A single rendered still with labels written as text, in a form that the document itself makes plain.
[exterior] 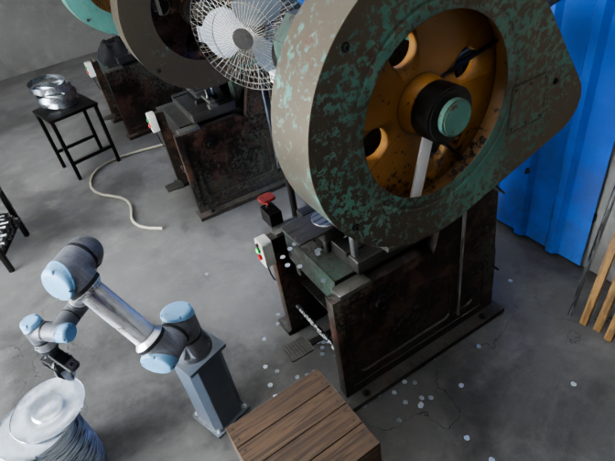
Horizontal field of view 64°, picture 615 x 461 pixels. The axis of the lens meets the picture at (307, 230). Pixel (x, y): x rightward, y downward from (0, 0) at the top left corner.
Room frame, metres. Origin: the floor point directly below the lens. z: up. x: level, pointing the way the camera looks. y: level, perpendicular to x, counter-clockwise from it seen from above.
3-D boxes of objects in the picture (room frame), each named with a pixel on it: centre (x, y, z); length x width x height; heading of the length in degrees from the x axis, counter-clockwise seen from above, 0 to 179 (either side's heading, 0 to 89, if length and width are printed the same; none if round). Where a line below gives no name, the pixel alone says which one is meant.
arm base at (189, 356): (1.29, 0.52, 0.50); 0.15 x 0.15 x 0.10
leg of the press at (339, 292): (1.42, -0.44, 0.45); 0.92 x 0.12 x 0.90; 116
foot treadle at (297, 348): (1.54, -0.08, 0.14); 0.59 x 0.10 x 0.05; 116
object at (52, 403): (1.22, 1.13, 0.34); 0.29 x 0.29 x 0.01
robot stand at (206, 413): (1.29, 0.52, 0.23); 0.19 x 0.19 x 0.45; 44
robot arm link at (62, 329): (1.32, 0.97, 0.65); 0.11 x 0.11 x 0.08; 71
